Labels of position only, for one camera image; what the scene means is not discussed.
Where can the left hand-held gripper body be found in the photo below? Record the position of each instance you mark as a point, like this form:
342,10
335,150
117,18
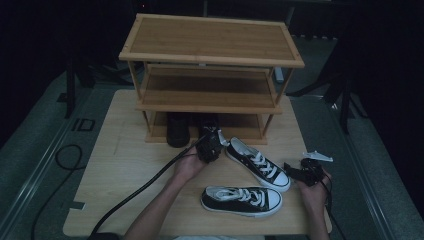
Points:
210,148

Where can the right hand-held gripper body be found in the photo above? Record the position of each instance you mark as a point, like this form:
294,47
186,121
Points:
311,171

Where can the plain black shoe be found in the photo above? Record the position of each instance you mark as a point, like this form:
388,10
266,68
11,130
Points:
208,121
178,131

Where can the black white lace-up sneaker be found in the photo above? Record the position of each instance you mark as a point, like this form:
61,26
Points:
248,164
233,205

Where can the wooden three-tier shoe rack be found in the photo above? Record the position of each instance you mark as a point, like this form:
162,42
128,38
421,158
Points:
213,40

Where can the person's right hand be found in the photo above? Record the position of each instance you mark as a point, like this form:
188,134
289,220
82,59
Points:
315,196

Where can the person's left hand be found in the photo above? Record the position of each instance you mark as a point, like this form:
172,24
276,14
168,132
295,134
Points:
188,166

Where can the grey metal stand leg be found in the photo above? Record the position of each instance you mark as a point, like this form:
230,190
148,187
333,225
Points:
279,75

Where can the black metal stand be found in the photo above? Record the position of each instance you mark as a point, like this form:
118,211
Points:
70,93

